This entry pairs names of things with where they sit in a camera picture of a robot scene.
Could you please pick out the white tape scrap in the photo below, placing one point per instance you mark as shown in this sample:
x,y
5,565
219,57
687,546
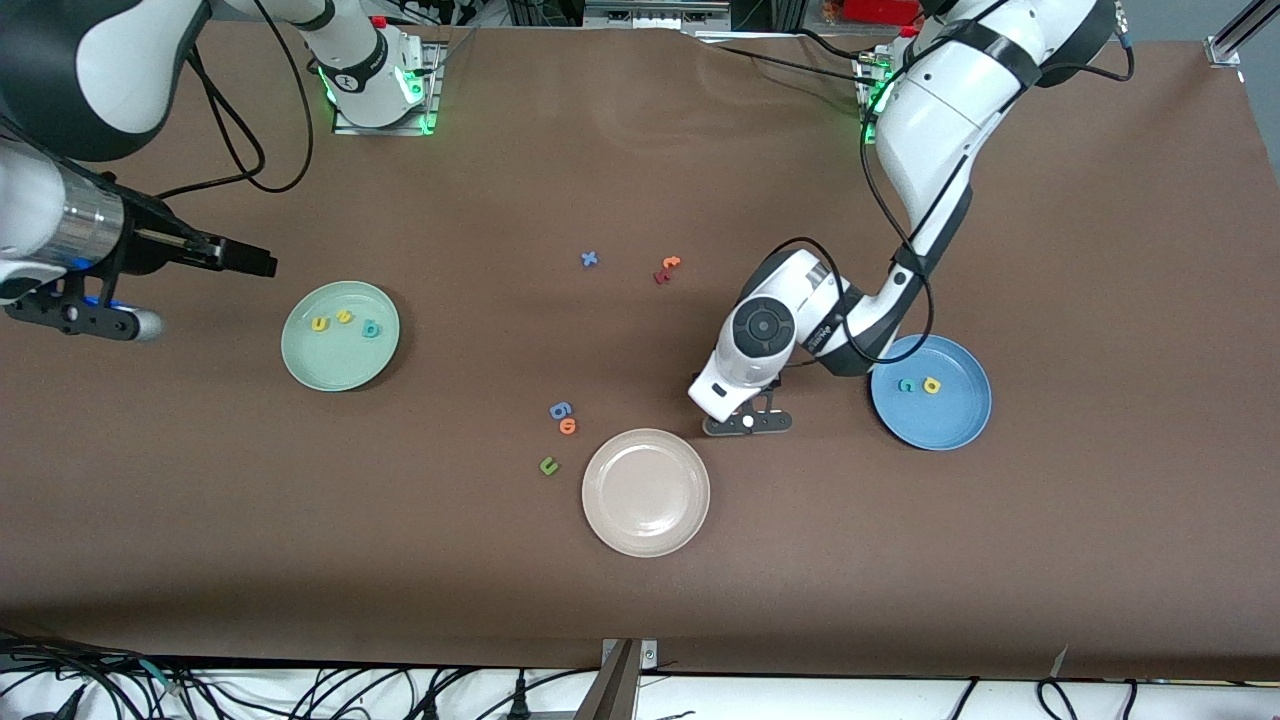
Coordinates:
x,y
1060,662

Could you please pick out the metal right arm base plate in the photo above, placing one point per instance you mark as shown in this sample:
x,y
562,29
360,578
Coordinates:
x,y
430,110

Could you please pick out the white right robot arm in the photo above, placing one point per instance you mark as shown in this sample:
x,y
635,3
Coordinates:
x,y
120,80

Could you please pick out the beige plate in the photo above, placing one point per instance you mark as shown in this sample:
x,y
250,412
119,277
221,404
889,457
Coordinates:
x,y
646,492

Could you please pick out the green plate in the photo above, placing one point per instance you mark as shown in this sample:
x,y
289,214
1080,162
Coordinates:
x,y
335,360

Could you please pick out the blue plate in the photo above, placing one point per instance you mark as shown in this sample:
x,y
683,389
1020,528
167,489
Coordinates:
x,y
945,420

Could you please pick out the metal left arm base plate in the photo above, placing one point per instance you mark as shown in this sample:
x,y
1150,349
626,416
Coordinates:
x,y
866,138

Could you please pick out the red box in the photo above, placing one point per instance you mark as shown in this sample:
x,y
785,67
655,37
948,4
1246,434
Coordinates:
x,y
875,10

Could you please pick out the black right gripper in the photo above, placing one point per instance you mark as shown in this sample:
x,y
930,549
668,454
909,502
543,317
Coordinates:
x,y
148,246

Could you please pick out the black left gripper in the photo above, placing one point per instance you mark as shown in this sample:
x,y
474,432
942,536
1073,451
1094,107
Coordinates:
x,y
774,383

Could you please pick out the blue foam letter g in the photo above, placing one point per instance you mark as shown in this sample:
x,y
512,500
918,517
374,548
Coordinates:
x,y
560,406

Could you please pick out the metal table edge bracket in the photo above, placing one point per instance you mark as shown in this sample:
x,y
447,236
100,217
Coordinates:
x,y
620,690

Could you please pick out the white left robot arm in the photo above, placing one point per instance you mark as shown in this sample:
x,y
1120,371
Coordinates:
x,y
940,130

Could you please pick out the grey power strip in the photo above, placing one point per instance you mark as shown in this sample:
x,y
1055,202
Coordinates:
x,y
655,15

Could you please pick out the aluminium frame profile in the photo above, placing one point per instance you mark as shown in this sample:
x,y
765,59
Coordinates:
x,y
1222,50

